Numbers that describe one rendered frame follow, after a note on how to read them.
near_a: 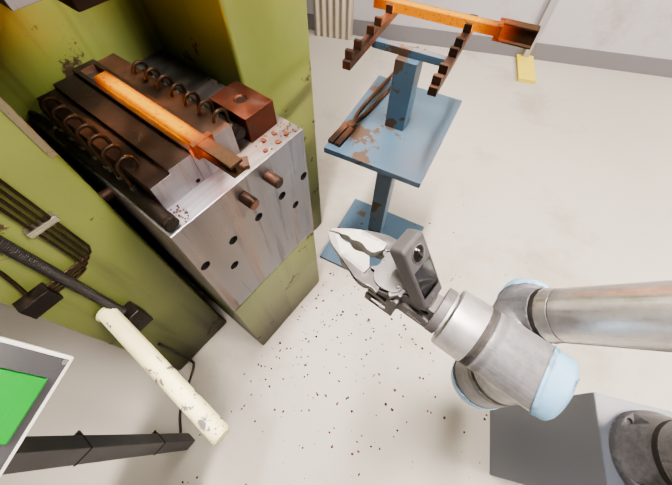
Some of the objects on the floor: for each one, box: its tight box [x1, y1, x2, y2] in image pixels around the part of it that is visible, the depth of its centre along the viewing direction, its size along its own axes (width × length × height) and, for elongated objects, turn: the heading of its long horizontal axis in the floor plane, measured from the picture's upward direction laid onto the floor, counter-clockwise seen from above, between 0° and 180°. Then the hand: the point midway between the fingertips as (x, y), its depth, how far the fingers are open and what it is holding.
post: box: [2, 433, 195, 475], centre depth 75 cm, size 4×4×108 cm
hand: (336, 233), depth 51 cm, fingers closed
